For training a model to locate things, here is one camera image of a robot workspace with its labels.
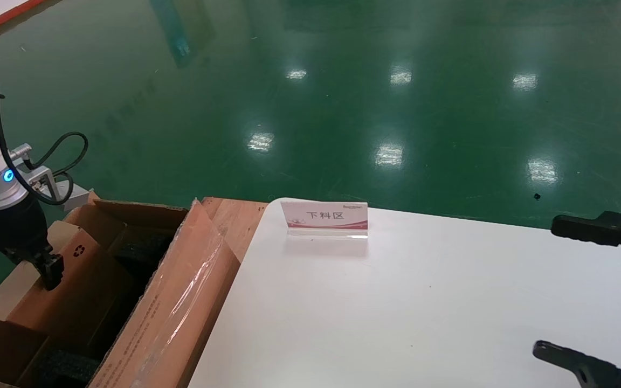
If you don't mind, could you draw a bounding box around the large cardboard box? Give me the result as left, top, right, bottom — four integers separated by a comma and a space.
0, 198, 242, 388

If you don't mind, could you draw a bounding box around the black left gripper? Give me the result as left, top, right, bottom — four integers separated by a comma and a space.
0, 193, 65, 292

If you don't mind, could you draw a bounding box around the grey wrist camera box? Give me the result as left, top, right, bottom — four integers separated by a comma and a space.
9, 143, 94, 212

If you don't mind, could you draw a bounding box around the acrylic sign with red stripe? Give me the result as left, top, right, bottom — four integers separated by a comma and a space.
280, 200, 369, 240

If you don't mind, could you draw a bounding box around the black foam pad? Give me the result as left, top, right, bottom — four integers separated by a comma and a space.
107, 227, 175, 270
36, 349, 102, 388

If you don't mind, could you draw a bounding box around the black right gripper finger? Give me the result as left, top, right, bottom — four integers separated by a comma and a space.
551, 211, 621, 268
533, 341, 621, 388

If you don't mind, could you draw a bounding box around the black looped gripper cable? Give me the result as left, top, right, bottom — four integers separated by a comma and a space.
22, 131, 89, 177

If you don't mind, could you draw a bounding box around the small cardboard box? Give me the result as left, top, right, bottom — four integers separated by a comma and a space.
0, 220, 141, 351

